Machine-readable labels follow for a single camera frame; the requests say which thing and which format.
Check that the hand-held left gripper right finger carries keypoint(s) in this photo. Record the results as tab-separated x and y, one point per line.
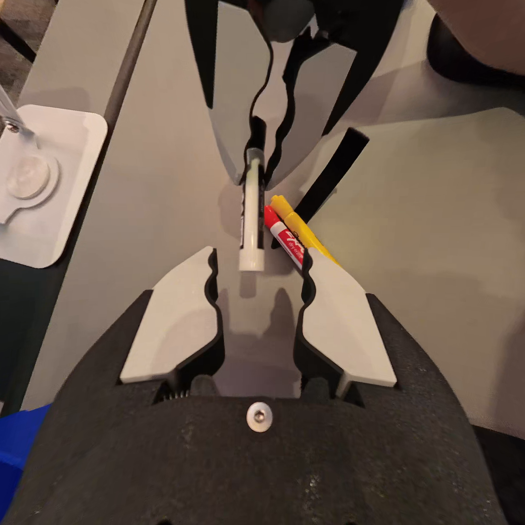
348	328

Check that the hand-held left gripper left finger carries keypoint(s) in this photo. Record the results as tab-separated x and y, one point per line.
172	328

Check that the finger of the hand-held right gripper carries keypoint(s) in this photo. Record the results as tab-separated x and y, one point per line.
236	82
316	94

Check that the red dry erase marker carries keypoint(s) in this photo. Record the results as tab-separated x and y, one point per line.
287	240

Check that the yellow highlighter marker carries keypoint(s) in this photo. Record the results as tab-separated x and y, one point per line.
301	227

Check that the black dry erase marker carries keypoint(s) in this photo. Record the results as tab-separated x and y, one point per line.
251	229

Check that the person's right forearm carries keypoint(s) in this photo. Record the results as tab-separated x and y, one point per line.
484	28

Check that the black chair armrest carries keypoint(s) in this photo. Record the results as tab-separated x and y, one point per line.
451	65

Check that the white sign holder base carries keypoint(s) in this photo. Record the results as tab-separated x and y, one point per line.
69	197

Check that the blue plastic bin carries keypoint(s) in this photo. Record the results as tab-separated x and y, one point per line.
16	459

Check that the clear acrylic sign holder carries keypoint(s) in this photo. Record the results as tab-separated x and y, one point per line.
10	119

